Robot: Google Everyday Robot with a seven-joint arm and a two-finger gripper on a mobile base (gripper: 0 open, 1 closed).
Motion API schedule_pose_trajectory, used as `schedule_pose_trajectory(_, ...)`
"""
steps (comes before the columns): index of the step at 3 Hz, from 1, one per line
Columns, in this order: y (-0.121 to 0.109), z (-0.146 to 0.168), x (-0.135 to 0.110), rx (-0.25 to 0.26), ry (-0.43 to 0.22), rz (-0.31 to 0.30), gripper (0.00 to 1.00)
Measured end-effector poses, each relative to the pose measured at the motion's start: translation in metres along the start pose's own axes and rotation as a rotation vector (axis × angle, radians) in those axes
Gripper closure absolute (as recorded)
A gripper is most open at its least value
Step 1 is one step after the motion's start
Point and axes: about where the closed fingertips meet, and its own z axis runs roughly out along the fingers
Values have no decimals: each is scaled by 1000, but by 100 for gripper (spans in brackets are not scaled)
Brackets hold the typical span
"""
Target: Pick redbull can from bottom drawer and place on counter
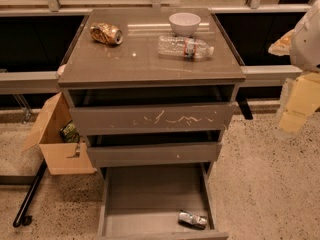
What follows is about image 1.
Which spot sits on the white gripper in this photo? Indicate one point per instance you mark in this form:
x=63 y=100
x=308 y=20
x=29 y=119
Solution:
x=307 y=44

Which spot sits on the silver blue redbull can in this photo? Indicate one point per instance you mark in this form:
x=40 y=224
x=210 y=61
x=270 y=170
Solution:
x=192 y=220

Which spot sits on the grey three-drawer cabinet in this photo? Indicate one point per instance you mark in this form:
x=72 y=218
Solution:
x=133 y=73

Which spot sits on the crushed gold soda can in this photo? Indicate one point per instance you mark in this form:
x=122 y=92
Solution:
x=106 y=33

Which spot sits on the grey open bottom drawer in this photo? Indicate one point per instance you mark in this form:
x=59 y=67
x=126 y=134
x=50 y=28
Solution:
x=143 y=203

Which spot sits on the grey middle drawer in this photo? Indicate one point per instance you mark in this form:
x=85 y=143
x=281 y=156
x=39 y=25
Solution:
x=154 y=154

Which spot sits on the grey top drawer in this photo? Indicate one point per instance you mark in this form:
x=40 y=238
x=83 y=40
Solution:
x=116 y=120

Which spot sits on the white bowl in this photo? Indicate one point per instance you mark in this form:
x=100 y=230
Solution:
x=184 y=24

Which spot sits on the clear plastic water bottle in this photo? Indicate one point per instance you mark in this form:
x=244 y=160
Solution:
x=190 y=48

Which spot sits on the green snack bag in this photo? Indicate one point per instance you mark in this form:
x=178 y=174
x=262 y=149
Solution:
x=69 y=133

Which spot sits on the open cardboard box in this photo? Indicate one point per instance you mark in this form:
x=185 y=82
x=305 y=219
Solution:
x=62 y=158

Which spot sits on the black metal floor stand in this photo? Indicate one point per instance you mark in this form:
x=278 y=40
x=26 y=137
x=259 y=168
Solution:
x=33 y=182

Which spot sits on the grey metal window rail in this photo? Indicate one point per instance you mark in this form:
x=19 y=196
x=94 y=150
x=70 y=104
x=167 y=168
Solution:
x=47 y=81

